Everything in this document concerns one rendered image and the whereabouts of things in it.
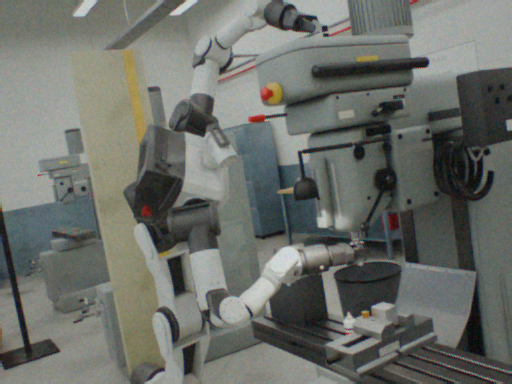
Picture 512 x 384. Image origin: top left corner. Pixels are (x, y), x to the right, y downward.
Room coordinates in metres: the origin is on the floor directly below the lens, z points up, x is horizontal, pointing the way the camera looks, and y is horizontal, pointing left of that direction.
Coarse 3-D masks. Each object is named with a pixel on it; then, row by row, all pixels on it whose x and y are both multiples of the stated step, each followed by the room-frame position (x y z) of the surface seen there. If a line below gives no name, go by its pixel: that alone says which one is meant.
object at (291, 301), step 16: (288, 288) 1.94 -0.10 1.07; (304, 288) 1.90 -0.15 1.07; (320, 288) 1.94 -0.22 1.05; (272, 304) 2.05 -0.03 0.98; (288, 304) 1.95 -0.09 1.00; (304, 304) 1.89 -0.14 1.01; (320, 304) 1.93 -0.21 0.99; (288, 320) 1.97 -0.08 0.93; (304, 320) 1.88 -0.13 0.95; (320, 320) 1.92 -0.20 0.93
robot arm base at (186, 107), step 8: (184, 104) 1.81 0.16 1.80; (192, 104) 1.80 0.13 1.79; (176, 112) 1.82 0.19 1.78; (184, 112) 1.79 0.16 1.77; (192, 112) 1.79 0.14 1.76; (176, 120) 1.81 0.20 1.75; (184, 120) 1.79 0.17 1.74; (216, 120) 1.88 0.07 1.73; (184, 128) 1.78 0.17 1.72; (192, 128) 1.80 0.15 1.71
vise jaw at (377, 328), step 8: (360, 320) 1.57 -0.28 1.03; (368, 320) 1.56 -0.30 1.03; (376, 320) 1.54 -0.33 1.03; (384, 320) 1.53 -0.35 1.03; (360, 328) 1.55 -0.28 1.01; (368, 328) 1.53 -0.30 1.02; (376, 328) 1.50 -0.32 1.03; (384, 328) 1.49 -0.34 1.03; (392, 328) 1.50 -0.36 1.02; (376, 336) 1.50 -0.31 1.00; (384, 336) 1.49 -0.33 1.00
